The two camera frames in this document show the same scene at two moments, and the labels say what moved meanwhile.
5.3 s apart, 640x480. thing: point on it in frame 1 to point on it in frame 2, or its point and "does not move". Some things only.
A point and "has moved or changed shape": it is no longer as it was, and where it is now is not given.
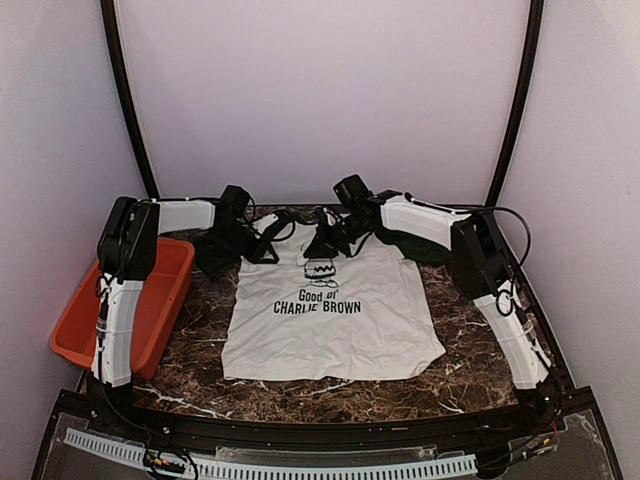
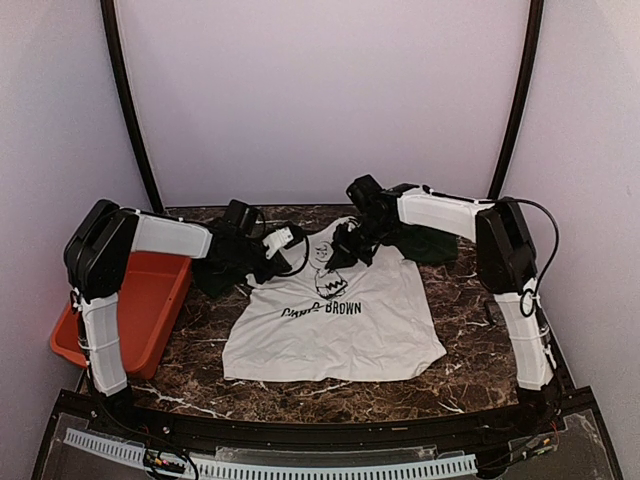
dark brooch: x=302 y=259 has moved or changed shape
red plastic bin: x=74 y=334 does not move
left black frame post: x=110 y=24 does not move
